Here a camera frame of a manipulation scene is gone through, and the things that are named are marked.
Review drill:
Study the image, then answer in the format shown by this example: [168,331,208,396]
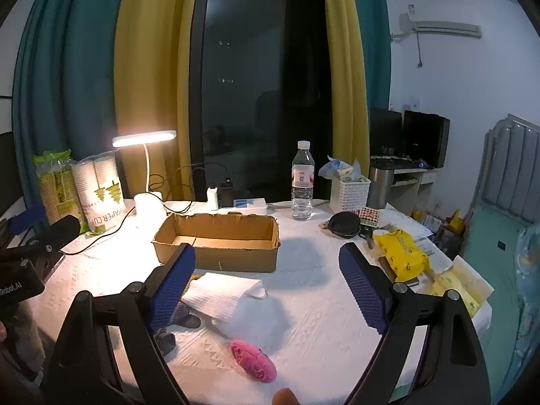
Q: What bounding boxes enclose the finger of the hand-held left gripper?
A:
[7,204,46,236]
[0,214,82,267]

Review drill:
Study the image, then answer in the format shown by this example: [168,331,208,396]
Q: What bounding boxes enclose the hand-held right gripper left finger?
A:
[42,242,199,405]

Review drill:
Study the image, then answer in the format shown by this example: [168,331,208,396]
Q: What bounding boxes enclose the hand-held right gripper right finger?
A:
[339,242,492,405]

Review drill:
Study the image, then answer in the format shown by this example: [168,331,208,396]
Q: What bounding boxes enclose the grey dotted sock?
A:
[154,301,202,357]

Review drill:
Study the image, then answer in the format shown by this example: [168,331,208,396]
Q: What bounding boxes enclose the white embossed towel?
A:
[182,272,293,352]

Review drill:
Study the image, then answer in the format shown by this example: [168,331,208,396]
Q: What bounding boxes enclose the brown cardboard box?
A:
[151,213,281,273]

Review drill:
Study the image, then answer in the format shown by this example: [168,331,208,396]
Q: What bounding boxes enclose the pink fluffy pad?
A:
[229,340,278,383]

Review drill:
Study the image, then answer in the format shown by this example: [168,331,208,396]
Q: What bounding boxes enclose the person's right hand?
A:
[273,388,300,405]

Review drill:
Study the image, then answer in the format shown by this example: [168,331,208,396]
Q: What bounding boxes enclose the green paper cup pack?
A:
[34,148,87,234]

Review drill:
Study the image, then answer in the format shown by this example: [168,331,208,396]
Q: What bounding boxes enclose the white paper cup pack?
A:
[73,152,126,235]

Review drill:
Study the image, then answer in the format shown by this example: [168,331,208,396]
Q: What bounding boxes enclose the black round pouch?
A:
[328,211,360,237]

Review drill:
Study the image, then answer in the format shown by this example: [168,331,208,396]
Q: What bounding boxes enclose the red patterned card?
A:
[358,207,380,227]

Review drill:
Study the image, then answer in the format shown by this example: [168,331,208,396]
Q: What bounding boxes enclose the white desk lamp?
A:
[112,130,177,229]

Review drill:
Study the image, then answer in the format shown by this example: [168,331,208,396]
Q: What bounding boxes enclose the white perforated basket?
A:
[330,175,371,214]

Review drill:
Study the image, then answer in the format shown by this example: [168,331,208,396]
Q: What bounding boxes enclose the pale yellow tissue pack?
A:
[430,257,494,318]

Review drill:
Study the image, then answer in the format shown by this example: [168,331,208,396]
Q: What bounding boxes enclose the stainless steel cup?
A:
[368,166,395,209]

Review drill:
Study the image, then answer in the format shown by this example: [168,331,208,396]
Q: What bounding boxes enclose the black charger plug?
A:
[218,178,236,207]

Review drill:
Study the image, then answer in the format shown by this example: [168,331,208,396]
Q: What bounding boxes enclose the white power strip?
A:
[230,198,268,216]

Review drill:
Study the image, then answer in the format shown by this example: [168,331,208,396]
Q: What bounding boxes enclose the white computer desk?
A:
[370,156,442,221]

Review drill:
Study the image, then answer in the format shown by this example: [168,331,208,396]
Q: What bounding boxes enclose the clear plastic water bottle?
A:
[291,140,316,221]

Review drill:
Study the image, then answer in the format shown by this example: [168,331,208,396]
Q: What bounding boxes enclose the blue plastic bag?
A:
[318,156,362,180]

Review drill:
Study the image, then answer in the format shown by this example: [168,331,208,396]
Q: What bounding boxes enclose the bed with teal sheet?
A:
[463,202,540,389]

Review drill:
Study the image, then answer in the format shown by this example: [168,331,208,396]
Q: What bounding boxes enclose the teal curtain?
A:
[12,0,136,220]
[348,0,393,110]

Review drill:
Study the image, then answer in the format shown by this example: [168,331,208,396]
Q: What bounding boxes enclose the black computer monitor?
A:
[369,107,404,158]
[403,110,451,168]

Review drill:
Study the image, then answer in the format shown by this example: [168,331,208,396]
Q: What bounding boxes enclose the blue patterned blanket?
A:
[512,223,540,385]

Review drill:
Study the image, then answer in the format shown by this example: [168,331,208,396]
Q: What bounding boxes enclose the yellow curtain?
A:
[319,0,372,178]
[114,0,203,202]

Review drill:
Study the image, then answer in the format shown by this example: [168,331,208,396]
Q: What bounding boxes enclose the grey padded headboard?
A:
[468,114,540,229]

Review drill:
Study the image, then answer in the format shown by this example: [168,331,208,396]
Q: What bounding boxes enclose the dark window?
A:
[188,0,334,203]

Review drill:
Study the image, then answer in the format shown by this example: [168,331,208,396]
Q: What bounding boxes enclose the white air conditioner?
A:
[399,12,482,39]

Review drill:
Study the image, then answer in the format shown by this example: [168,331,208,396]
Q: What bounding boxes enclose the black lamp cable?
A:
[62,218,140,257]

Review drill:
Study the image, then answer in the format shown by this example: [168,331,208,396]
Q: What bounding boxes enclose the black charger cable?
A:
[145,162,228,214]

